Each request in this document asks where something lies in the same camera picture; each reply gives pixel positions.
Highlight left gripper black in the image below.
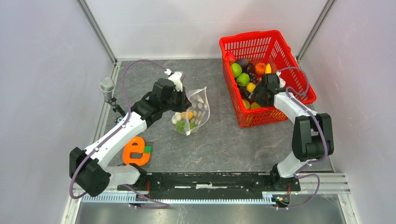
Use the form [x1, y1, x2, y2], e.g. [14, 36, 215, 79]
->
[161, 86, 192, 113]

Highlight yellow green pepper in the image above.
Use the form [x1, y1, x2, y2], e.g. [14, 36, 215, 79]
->
[250, 102, 261, 110]

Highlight yellow orange lemon fruit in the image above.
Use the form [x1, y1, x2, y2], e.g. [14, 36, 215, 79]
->
[180, 111, 193, 120]

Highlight clear dotted zip top bag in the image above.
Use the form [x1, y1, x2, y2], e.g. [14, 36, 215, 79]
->
[183, 87, 210, 136]

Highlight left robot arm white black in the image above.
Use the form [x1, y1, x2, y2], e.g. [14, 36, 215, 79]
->
[69, 75, 191, 199]

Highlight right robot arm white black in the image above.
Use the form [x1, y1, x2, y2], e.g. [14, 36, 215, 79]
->
[252, 73, 334, 190]

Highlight purple eggplant top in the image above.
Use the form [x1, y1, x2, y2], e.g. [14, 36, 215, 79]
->
[235, 58, 249, 69]

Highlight yellow lemon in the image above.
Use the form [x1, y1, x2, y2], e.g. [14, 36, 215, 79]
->
[246, 82, 256, 93]

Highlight dark eggplant lower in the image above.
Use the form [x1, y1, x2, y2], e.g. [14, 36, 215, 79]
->
[238, 86, 251, 99]

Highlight dark purple grape bunch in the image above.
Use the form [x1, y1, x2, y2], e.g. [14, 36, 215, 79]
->
[248, 72, 261, 84]

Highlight small yellow fruit low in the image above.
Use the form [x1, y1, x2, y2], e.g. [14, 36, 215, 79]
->
[242, 99, 251, 110]

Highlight yellow banana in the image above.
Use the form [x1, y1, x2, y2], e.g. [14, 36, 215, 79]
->
[265, 63, 272, 74]

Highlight green wrinkled cabbage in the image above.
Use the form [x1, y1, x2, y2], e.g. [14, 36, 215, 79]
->
[235, 73, 250, 87]

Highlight orange pumpkin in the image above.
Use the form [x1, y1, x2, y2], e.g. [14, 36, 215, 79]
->
[255, 63, 267, 77]

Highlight green apple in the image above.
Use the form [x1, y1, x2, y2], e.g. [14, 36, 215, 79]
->
[230, 63, 242, 78]

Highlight red plastic basket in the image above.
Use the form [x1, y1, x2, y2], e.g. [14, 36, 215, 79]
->
[219, 30, 317, 128]

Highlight red apple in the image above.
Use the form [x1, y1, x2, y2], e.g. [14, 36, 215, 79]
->
[224, 52, 236, 64]

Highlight green small block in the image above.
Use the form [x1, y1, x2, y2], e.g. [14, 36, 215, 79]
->
[143, 146, 152, 154]

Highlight grey microphone on stand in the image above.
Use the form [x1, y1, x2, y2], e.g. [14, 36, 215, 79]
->
[99, 77, 126, 117]

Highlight orange letter e toy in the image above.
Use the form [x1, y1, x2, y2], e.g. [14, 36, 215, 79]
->
[122, 136, 152, 167]

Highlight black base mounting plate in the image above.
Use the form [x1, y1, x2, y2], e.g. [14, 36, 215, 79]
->
[131, 172, 301, 200]

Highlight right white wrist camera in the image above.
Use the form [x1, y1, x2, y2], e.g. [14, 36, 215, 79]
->
[276, 71, 286, 88]

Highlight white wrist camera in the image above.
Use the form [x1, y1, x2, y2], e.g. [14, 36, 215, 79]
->
[276, 71, 286, 88]
[164, 69, 185, 91]

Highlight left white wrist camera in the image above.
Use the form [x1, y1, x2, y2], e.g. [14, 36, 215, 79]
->
[164, 69, 185, 91]

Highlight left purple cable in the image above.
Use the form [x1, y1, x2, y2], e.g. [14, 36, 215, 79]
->
[68, 59, 171, 210]

